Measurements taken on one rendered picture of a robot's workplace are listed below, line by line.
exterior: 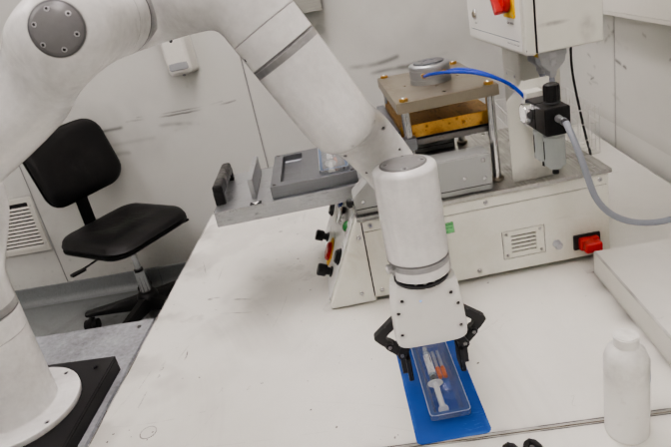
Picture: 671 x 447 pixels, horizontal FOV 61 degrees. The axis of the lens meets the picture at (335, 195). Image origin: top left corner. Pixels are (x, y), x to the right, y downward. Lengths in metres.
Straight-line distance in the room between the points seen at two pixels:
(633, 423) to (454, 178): 0.47
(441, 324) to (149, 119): 2.24
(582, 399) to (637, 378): 0.14
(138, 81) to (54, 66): 2.16
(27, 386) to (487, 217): 0.80
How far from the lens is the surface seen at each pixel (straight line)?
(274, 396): 0.95
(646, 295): 1.00
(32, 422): 1.06
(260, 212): 1.08
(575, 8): 1.03
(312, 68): 0.66
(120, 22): 0.69
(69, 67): 0.67
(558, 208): 1.11
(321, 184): 1.06
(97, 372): 1.12
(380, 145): 0.79
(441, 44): 2.68
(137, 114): 2.87
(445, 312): 0.81
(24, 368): 1.02
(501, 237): 1.09
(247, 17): 0.66
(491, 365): 0.93
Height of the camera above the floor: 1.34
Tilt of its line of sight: 21 degrees down
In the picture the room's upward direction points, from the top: 12 degrees counter-clockwise
